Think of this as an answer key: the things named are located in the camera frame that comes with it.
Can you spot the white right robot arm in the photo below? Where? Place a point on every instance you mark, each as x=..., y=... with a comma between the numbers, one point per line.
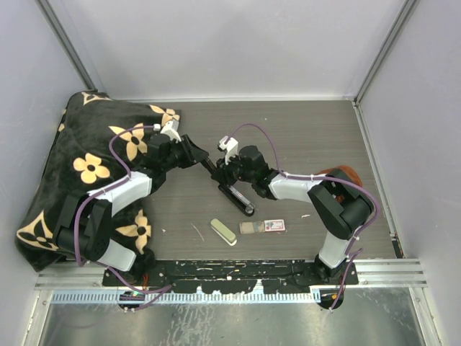
x=343, y=206

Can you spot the black floral cushion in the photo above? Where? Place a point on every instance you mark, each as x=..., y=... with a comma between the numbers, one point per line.
x=97, y=137

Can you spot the red white staple box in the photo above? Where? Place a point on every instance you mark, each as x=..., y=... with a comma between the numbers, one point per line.
x=267, y=226

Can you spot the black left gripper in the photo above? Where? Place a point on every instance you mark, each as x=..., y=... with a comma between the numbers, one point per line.
x=192, y=153

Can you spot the black stapler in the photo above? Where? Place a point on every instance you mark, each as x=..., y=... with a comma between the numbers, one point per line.
x=241, y=202

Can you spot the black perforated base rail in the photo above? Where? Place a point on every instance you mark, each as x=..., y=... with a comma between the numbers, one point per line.
x=233, y=276

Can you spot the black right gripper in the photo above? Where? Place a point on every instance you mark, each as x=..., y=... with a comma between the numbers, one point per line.
x=222, y=172

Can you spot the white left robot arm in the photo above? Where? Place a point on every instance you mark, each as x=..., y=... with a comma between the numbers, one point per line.
x=85, y=228

